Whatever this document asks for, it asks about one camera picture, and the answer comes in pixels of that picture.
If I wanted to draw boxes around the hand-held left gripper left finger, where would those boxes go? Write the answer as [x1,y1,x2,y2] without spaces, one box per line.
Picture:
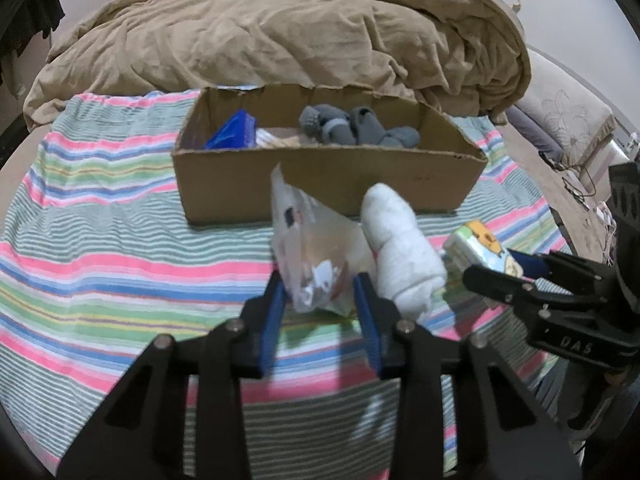
[59,274,287,480]

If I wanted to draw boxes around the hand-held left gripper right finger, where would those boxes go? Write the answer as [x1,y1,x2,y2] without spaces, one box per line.
[353,273,571,480]

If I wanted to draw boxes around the white towel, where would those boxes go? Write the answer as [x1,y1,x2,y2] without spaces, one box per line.
[361,183,448,322]

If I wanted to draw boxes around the cartoon print tissue pack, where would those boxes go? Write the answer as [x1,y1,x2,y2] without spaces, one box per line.
[442,221,526,281]

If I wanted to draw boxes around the blue packet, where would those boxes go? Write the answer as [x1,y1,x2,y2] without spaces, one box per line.
[204,109,259,150]

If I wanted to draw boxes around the tan duvet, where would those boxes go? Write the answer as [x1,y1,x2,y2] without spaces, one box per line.
[23,0,533,132]

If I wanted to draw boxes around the white packet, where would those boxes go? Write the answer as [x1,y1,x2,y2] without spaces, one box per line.
[254,128,301,150]

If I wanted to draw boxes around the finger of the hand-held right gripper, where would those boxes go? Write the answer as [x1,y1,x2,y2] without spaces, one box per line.
[508,248,619,291]
[462,265,609,317]

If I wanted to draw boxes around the grey socks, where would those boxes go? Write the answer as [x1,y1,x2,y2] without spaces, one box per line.
[298,104,421,150]

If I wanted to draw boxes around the striped blanket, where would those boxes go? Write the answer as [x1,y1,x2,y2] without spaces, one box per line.
[0,89,574,480]

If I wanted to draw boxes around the floral pillow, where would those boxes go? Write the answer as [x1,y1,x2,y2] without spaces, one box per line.
[516,48,617,168]

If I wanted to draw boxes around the dark hanging clothes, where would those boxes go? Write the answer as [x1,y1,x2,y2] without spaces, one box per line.
[0,0,66,99]

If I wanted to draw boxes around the cardboard box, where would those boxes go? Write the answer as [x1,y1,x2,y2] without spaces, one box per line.
[171,85,489,228]

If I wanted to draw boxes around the tangled cables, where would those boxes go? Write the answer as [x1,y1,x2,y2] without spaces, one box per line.
[545,155,621,266]

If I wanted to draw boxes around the clear plastic packet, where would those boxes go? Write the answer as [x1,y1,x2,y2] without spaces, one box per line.
[270,164,377,317]

